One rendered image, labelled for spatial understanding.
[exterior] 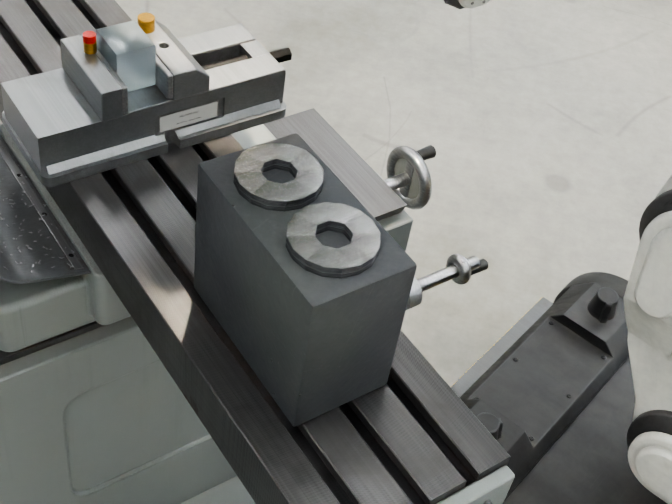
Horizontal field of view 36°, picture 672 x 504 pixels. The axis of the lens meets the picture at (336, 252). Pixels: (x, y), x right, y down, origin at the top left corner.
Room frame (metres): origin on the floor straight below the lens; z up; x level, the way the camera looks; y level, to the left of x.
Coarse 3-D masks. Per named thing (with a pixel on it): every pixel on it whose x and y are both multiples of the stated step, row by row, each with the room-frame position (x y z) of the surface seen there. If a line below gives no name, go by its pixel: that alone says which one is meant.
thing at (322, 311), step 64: (256, 192) 0.74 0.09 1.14; (320, 192) 0.77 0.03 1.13; (256, 256) 0.69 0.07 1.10; (320, 256) 0.67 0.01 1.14; (384, 256) 0.70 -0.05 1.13; (256, 320) 0.68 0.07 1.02; (320, 320) 0.62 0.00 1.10; (384, 320) 0.68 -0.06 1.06; (320, 384) 0.63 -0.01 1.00; (384, 384) 0.69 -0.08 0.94
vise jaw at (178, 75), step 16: (160, 32) 1.11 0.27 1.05; (160, 48) 1.08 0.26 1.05; (176, 48) 1.08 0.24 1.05; (160, 64) 1.04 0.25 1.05; (176, 64) 1.05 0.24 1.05; (192, 64) 1.05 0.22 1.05; (160, 80) 1.04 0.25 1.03; (176, 80) 1.03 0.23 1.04; (192, 80) 1.04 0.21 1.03; (208, 80) 1.06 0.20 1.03; (176, 96) 1.03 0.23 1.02
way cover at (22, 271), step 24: (0, 168) 1.00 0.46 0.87; (0, 192) 0.95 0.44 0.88; (0, 216) 0.90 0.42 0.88; (24, 216) 0.91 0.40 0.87; (48, 216) 0.93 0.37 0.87; (0, 240) 0.85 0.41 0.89; (24, 240) 0.87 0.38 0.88; (48, 240) 0.88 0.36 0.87; (0, 264) 0.81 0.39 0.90; (24, 264) 0.82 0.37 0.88; (48, 264) 0.84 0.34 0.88; (72, 264) 0.85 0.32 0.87
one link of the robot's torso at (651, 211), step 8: (664, 184) 0.97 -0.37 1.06; (664, 192) 0.96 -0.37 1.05; (656, 200) 0.95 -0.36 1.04; (664, 200) 0.95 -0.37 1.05; (648, 208) 0.96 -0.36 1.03; (656, 208) 0.95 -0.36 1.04; (664, 208) 0.94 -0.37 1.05; (648, 216) 0.95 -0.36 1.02; (656, 216) 0.94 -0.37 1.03; (640, 224) 0.96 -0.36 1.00; (640, 232) 0.95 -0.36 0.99
